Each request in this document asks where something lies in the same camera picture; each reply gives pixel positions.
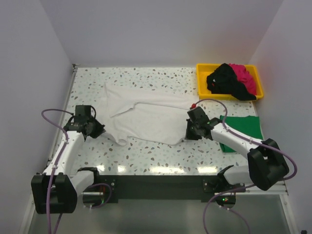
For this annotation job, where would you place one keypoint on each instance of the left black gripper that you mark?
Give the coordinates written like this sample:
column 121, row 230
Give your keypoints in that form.
column 99, row 130

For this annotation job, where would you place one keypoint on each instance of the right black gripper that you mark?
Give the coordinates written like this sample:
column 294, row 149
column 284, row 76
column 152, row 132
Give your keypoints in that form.
column 188, row 135

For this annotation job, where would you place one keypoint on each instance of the white t shirt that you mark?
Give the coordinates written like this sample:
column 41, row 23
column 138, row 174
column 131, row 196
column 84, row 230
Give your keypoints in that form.
column 143, row 114

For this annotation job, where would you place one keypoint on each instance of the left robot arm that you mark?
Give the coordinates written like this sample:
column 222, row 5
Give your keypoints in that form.
column 54, row 190

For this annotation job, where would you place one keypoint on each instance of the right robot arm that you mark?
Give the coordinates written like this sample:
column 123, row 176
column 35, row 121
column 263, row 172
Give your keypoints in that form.
column 266, row 164

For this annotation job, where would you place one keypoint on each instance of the folded green t shirt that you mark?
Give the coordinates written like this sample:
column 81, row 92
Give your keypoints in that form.
column 249, row 125

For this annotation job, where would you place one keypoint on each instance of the black t shirt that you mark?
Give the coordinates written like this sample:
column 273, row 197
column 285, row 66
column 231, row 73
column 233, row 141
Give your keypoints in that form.
column 224, row 81

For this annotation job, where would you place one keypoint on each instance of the yellow plastic bin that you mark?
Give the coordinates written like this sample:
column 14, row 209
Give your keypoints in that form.
column 205, row 69

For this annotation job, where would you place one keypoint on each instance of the pink t shirt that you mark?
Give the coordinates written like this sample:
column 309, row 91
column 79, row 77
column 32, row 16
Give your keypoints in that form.
column 244, row 76

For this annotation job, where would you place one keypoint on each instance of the aluminium frame rail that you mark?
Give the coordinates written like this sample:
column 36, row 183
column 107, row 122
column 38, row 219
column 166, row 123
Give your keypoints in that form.
column 140, row 158

